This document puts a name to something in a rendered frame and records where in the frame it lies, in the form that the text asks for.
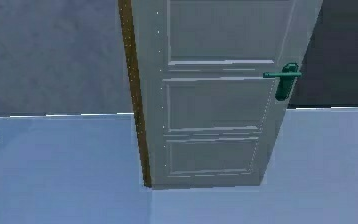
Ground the green door handle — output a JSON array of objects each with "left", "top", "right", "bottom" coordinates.
[{"left": 262, "top": 62, "right": 303, "bottom": 102}]

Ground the grey panelled room door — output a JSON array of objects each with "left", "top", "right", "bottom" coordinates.
[{"left": 117, "top": 0, "right": 325, "bottom": 191}]

